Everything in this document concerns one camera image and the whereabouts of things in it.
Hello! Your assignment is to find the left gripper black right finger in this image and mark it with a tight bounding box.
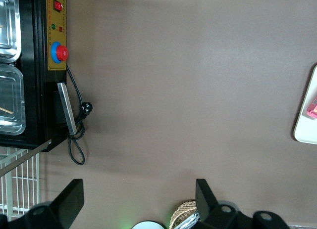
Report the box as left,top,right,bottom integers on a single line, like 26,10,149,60
195,179,290,229

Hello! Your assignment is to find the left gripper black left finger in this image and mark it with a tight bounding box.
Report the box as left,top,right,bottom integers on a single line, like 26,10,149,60
0,179,85,229

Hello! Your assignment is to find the aluminium foil tray stack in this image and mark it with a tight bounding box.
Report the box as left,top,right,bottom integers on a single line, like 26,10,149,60
177,212,200,229

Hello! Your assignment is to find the beige plastic tray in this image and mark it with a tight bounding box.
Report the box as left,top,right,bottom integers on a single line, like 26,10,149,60
293,64,317,144

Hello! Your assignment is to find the wicker basket with foil trays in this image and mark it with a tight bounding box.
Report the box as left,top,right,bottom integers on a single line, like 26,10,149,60
169,200,199,229

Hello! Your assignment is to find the grey metal lever bar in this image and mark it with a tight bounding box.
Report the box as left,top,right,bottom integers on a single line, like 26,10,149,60
0,139,52,178

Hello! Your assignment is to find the black power plug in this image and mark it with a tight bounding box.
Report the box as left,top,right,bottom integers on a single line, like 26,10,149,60
81,101,94,120

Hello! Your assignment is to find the steel food container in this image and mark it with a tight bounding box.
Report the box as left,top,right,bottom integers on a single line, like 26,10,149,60
0,0,21,64
0,64,26,136

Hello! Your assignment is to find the black sealing machine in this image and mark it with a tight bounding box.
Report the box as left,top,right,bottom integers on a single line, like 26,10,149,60
0,0,69,152

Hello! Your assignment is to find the brown table cover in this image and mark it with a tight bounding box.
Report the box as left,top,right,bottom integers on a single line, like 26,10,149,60
39,0,317,229

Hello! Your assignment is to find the pink snack packet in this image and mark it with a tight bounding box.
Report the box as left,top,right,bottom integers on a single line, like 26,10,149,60
306,95,317,120

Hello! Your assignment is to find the red emergency stop button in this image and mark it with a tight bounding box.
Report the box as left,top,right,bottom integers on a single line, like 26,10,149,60
51,42,69,65

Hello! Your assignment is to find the yellow control panel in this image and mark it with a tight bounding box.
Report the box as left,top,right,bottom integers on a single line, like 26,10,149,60
46,0,68,71

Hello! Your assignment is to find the white wire rack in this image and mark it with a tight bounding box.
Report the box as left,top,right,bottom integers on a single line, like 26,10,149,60
0,147,41,222

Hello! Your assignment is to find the silver machine handle bar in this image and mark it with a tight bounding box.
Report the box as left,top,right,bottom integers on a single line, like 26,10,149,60
56,82,78,136

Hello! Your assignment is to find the black power cable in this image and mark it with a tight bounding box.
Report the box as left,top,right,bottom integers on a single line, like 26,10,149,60
66,64,86,166

